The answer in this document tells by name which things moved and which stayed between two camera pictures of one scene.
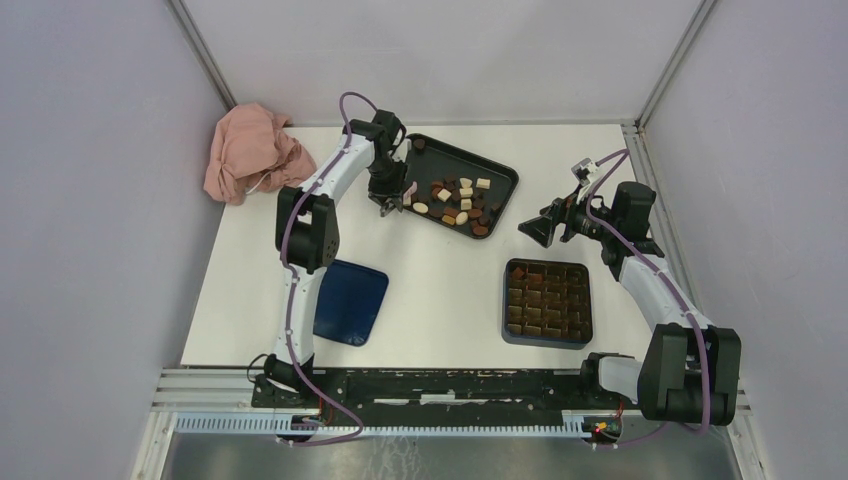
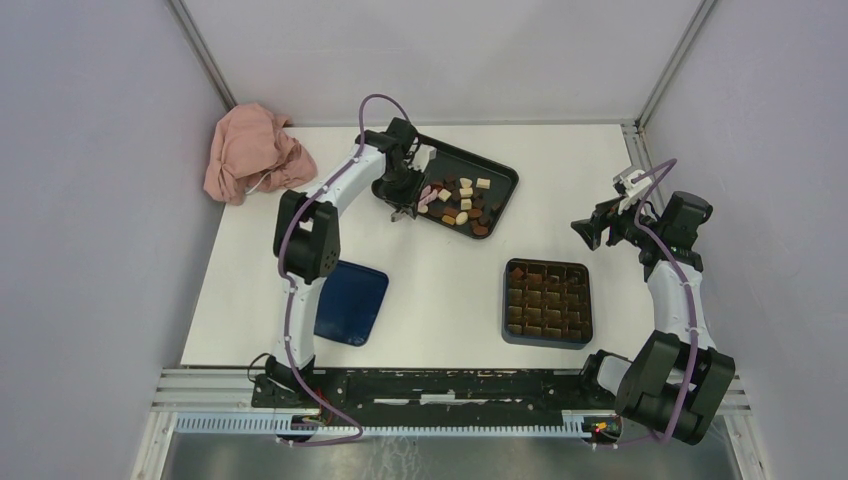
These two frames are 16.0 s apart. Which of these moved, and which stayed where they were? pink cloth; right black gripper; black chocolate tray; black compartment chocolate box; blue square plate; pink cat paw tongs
Moved: pink cat paw tongs; right black gripper
Stayed: black chocolate tray; blue square plate; black compartment chocolate box; pink cloth
